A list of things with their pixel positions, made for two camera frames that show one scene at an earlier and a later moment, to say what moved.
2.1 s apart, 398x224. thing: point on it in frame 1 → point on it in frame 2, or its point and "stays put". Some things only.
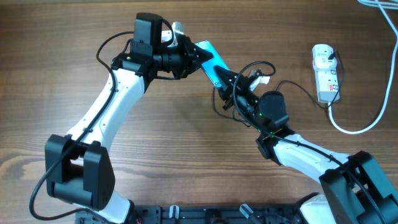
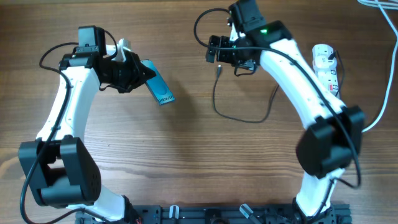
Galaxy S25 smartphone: x=208 y=66 → x=157 y=85
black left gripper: x=190 y=56 → x=137 y=71
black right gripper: x=226 y=79 → x=222 y=56
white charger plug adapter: x=321 y=63 stays put
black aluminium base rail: x=204 y=214 stays put
